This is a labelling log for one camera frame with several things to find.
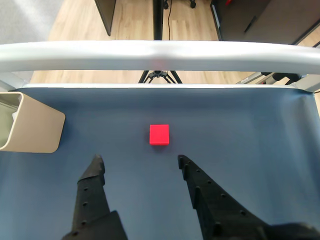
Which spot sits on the grey metal desk leg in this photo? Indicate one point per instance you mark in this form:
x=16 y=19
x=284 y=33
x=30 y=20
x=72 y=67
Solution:
x=270 y=77

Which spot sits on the white metal table frame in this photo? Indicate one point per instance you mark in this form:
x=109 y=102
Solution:
x=160 y=55

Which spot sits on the red cube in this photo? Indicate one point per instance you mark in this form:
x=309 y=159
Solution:
x=159 y=135

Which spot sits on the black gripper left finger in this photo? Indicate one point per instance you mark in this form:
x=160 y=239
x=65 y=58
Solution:
x=90 y=200

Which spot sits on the black chair caster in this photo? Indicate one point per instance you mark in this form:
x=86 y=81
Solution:
x=193 y=3

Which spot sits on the dark wide cabinet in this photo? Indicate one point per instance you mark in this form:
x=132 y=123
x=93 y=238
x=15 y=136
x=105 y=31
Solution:
x=262 y=20

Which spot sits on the black tripod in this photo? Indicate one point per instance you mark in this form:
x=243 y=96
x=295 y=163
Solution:
x=158 y=20

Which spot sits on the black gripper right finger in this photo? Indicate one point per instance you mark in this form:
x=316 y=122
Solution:
x=217 y=212

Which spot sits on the dark grey table mat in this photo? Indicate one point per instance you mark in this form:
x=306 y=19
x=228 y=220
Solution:
x=225 y=120

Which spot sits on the beige box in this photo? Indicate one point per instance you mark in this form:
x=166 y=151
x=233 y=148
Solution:
x=37 y=130

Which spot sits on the dark narrow cabinet panel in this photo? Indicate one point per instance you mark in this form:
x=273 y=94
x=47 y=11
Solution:
x=106 y=15

